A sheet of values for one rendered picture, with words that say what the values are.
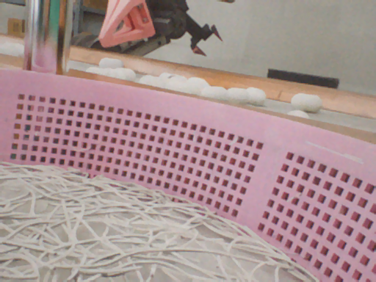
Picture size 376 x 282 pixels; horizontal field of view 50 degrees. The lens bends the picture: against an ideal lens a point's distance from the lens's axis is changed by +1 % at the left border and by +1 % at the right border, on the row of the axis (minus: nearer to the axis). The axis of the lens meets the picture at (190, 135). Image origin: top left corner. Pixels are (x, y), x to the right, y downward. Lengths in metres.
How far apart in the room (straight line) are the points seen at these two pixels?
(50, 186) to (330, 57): 2.41
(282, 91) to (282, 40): 2.09
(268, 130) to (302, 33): 2.45
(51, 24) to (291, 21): 2.45
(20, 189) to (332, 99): 0.44
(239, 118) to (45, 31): 0.11
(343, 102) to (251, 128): 0.38
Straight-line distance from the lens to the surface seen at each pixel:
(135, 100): 0.19
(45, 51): 0.22
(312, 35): 2.58
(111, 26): 0.53
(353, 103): 0.53
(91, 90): 0.20
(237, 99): 0.43
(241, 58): 2.76
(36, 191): 0.17
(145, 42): 1.23
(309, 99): 0.47
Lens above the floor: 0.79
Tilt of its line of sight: 12 degrees down
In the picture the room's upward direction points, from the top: 8 degrees clockwise
